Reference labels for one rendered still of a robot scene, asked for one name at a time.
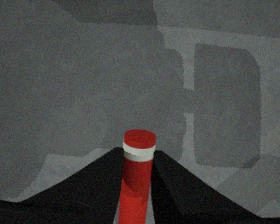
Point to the red peg with white band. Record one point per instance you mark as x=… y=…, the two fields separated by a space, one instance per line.
x=138 y=145

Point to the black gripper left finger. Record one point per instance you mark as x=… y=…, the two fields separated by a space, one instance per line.
x=89 y=196

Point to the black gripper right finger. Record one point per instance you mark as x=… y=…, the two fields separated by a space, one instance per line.
x=179 y=197

